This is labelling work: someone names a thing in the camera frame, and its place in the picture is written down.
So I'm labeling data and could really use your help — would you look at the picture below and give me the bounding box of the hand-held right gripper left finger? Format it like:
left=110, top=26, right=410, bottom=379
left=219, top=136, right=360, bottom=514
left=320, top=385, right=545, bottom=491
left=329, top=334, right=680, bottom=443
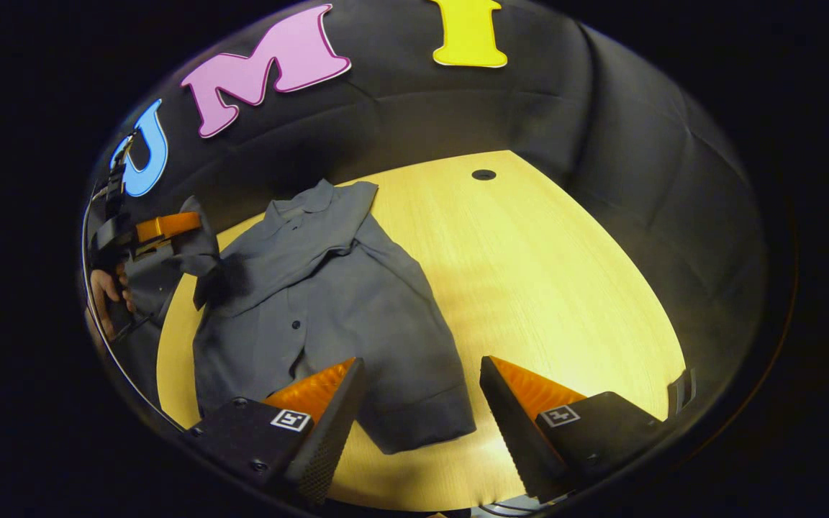
left=183, top=356, right=368, bottom=508

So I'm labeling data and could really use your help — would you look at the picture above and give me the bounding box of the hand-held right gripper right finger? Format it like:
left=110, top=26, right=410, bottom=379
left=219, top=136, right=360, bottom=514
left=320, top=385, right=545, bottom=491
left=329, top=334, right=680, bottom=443
left=478, top=355, right=666, bottom=504

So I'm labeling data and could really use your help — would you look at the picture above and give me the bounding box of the grey button shirt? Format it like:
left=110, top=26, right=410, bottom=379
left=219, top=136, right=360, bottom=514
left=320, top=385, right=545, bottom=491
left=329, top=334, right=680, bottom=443
left=170, top=180, right=478, bottom=455

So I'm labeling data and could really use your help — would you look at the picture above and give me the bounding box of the black backdrop cloth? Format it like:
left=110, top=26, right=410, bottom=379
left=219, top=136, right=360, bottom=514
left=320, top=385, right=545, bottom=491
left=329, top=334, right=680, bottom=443
left=83, top=0, right=768, bottom=432

